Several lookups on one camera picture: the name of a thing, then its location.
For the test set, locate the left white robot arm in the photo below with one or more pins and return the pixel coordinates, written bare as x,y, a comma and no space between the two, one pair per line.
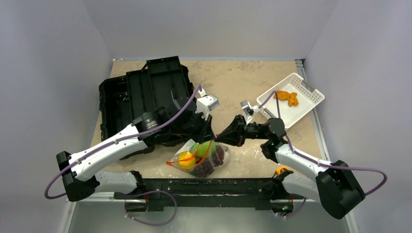
82,172

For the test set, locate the green cabbage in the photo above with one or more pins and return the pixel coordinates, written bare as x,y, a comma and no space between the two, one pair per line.
203,150

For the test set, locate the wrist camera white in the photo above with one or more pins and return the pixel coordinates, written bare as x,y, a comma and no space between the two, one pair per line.
249,111
206,103

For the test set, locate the aluminium frame rail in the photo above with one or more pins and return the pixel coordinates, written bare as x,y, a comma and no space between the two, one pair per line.
79,190

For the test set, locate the clear zip bag orange zipper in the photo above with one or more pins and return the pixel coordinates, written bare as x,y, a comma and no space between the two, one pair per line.
186,147

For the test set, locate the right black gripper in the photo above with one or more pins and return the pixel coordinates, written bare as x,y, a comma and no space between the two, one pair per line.
241,129

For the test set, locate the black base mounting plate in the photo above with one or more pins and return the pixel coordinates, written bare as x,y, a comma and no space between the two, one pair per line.
257,193

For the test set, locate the white plastic basket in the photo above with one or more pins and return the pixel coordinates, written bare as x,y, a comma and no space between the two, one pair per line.
307,100

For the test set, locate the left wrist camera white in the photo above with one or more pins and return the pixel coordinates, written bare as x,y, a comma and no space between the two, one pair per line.
206,103

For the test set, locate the orange carrot pieces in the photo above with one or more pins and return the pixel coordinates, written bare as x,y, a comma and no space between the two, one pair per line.
286,96

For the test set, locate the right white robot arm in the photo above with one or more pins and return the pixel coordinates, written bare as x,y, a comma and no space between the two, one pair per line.
332,184

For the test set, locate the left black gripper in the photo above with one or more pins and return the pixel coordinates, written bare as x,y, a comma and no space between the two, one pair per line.
206,132

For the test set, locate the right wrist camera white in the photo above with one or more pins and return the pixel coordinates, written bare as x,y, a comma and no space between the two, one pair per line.
249,111

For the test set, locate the orange emergency button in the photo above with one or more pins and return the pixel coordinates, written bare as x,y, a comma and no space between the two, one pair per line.
281,169

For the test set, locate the black plastic toolbox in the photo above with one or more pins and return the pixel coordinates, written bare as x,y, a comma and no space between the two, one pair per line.
114,106

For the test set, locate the yellow orange fruit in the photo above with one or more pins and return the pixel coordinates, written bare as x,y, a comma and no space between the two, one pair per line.
186,160

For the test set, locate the black toolbox tray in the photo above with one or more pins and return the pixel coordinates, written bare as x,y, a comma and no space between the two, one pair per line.
150,88

